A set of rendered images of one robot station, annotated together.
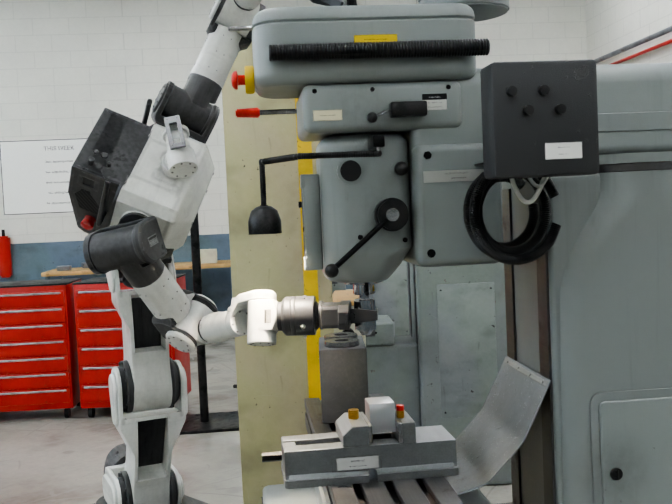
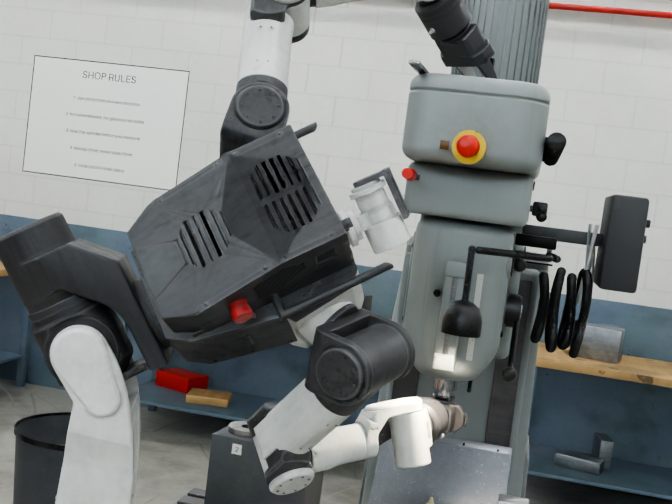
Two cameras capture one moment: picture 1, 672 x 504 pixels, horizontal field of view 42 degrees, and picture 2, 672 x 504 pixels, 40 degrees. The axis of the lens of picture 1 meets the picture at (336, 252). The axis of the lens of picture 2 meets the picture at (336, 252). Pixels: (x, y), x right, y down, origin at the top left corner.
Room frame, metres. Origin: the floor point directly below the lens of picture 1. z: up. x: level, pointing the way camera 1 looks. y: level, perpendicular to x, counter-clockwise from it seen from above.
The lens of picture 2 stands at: (1.62, 1.81, 1.65)
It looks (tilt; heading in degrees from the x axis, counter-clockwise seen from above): 4 degrees down; 287
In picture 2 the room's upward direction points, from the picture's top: 7 degrees clockwise
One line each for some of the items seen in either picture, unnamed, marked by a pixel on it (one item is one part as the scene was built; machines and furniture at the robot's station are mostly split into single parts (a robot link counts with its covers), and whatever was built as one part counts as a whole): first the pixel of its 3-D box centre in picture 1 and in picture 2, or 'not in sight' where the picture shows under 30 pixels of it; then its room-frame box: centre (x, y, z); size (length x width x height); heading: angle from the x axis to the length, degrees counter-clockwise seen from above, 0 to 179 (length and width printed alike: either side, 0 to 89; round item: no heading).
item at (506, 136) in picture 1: (540, 120); (622, 243); (1.62, -0.39, 1.62); 0.20 x 0.09 x 0.21; 96
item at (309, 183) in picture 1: (311, 222); (450, 314); (1.91, 0.05, 1.45); 0.04 x 0.04 x 0.21; 6
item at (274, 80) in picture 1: (360, 53); (479, 132); (1.93, -0.07, 1.81); 0.47 x 0.26 x 0.16; 96
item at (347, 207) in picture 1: (362, 208); (457, 297); (1.92, -0.06, 1.47); 0.21 x 0.19 x 0.32; 6
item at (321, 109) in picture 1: (375, 112); (472, 195); (1.93, -0.10, 1.68); 0.34 x 0.24 x 0.10; 96
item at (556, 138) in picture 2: (379, 50); (551, 150); (1.78, -0.11, 1.79); 0.45 x 0.04 x 0.04; 96
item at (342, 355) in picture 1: (342, 374); (265, 477); (2.27, 0.00, 1.03); 0.22 x 0.12 x 0.20; 1
